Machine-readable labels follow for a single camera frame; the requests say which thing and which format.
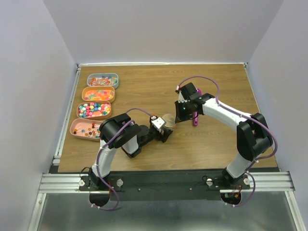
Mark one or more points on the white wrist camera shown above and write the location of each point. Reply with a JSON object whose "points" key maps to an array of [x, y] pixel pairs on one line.
{"points": [[157, 122], [180, 96]]}

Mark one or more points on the pink tray of candies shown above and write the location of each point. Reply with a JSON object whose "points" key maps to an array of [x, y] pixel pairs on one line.
{"points": [[94, 110]]}

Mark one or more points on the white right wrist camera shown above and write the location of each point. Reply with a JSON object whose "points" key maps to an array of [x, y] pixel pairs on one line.
{"points": [[180, 96]]}

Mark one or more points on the white jar lid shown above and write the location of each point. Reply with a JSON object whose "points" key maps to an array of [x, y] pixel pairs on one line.
{"points": [[169, 120]]}

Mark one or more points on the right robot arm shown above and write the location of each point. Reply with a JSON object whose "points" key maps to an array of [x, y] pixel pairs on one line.
{"points": [[252, 135]]}

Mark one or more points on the orange tray of gummies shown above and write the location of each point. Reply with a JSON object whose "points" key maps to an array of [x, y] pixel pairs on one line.
{"points": [[103, 93]]}

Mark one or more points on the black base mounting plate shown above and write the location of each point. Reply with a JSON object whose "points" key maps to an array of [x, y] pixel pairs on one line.
{"points": [[164, 185]]}

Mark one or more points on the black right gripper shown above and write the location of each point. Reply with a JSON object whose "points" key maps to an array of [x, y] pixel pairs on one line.
{"points": [[179, 117]]}

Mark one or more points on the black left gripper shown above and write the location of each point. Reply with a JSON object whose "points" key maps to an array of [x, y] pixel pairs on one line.
{"points": [[163, 138]]}

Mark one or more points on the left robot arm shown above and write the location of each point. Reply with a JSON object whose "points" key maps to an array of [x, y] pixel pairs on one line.
{"points": [[122, 132]]}

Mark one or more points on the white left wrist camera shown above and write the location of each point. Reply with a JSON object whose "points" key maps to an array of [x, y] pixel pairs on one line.
{"points": [[157, 122]]}

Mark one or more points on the grey tray of candy sticks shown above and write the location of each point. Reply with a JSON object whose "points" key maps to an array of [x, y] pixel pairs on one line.
{"points": [[103, 79]]}

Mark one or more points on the magenta plastic scoop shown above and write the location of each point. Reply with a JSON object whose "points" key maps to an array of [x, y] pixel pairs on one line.
{"points": [[195, 115]]}

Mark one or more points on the pink tray of lollipops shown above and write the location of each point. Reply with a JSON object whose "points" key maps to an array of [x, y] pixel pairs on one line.
{"points": [[86, 129]]}

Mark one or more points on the clear plastic jar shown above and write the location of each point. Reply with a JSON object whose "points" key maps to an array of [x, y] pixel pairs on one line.
{"points": [[170, 128]]}

